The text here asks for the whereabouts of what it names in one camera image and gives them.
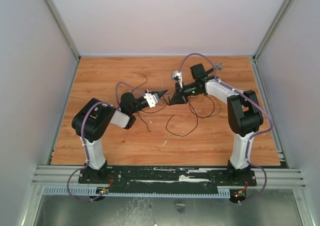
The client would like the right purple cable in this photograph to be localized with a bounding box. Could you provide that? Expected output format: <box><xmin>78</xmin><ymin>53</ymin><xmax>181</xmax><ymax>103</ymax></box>
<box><xmin>178</xmin><ymin>52</ymin><xmax>274</xmax><ymax>207</ymax></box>

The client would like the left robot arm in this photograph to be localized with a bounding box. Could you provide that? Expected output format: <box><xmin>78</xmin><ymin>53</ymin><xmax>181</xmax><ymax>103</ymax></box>
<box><xmin>71</xmin><ymin>90</ymin><xmax>167</xmax><ymax>184</ymax></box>

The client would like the black adjustable wrench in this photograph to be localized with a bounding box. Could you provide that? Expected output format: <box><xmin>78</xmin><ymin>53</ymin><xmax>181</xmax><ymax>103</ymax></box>
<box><xmin>206</xmin><ymin>62</ymin><xmax>224</xmax><ymax>74</ymax></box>

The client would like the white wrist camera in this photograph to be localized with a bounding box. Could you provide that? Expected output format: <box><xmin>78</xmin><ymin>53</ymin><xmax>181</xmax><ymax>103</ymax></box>
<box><xmin>143</xmin><ymin>92</ymin><xmax>160</xmax><ymax>108</ymax></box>
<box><xmin>171</xmin><ymin>71</ymin><xmax>183</xmax><ymax>88</ymax></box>

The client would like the aluminium front rail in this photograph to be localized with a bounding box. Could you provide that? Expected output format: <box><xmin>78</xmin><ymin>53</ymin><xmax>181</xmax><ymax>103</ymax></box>
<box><xmin>31</xmin><ymin>165</ymin><xmax>307</xmax><ymax>189</ymax></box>

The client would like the black wire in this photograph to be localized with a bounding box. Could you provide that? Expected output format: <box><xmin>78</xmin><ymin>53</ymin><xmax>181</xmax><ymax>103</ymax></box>
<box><xmin>137</xmin><ymin>113</ymin><xmax>199</xmax><ymax>137</ymax></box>
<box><xmin>187</xmin><ymin>95</ymin><xmax>216</xmax><ymax>119</ymax></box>

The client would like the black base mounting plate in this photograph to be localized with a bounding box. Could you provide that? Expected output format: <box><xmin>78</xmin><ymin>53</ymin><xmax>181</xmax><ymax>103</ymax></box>
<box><xmin>78</xmin><ymin>165</ymin><xmax>258</xmax><ymax>193</ymax></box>

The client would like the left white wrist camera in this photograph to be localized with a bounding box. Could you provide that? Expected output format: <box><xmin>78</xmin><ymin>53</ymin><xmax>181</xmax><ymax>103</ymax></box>
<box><xmin>143</xmin><ymin>92</ymin><xmax>160</xmax><ymax>108</ymax></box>

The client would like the purple cable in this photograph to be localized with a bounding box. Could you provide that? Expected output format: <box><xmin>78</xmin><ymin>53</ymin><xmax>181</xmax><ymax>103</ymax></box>
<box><xmin>66</xmin><ymin>81</ymin><xmax>148</xmax><ymax>203</ymax></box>
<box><xmin>178</xmin><ymin>52</ymin><xmax>274</xmax><ymax>207</ymax></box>

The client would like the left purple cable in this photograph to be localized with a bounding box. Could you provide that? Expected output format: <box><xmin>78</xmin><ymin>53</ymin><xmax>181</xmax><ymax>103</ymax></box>
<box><xmin>66</xmin><ymin>81</ymin><xmax>148</xmax><ymax>203</ymax></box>

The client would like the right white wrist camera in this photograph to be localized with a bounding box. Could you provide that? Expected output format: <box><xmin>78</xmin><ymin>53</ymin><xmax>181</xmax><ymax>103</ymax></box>
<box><xmin>171</xmin><ymin>71</ymin><xmax>183</xmax><ymax>88</ymax></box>

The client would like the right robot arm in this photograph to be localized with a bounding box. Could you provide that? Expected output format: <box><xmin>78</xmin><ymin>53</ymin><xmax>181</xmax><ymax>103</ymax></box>
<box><xmin>169</xmin><ymin>64</ymin><xmax>264</xmax><ymax>185</ymax></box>

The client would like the grey slotted cable duct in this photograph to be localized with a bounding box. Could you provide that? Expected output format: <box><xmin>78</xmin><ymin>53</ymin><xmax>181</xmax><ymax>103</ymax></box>
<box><xmin>41</xmin><ymin>185</ymin><xmax>231</xmax><ymax>198</ymax></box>

